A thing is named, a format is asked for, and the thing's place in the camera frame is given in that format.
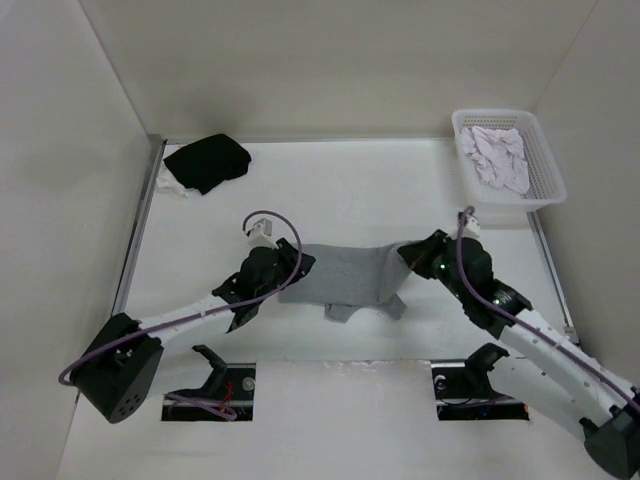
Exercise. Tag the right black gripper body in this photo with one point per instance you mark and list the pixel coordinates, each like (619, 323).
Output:
(440, 271)

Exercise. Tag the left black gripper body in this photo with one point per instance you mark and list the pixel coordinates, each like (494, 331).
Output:
(284, 270)

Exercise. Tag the grey tank top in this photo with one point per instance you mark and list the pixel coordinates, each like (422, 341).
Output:
(346, 279)

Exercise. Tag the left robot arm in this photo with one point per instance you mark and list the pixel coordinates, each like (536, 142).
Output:
(120, 368)

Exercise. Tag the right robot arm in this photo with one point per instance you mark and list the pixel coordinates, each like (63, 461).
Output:
(529, 360)

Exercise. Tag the folded black tank top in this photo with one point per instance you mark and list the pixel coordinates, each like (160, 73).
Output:
(208, 162)

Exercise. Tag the crumpled pink tank top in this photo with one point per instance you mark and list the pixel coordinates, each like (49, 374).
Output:
(498, 157)

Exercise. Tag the folded white tank top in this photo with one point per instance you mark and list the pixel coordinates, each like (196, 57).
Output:
(167, 184)

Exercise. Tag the white plastic basket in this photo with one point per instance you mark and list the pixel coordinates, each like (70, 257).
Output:
(547, 186)

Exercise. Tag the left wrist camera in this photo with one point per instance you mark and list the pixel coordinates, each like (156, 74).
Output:
(259, 233)

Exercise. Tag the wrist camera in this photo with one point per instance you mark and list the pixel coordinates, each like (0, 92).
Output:
(468, 226)
(259, 233)

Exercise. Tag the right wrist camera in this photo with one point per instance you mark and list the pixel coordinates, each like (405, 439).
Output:
(468, 226)

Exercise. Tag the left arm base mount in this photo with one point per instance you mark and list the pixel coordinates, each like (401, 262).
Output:
(226, 395)

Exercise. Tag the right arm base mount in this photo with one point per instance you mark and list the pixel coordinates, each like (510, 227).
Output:
(463, 392)

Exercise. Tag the left metal table rail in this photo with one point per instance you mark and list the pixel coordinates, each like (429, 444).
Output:
(157, 144)

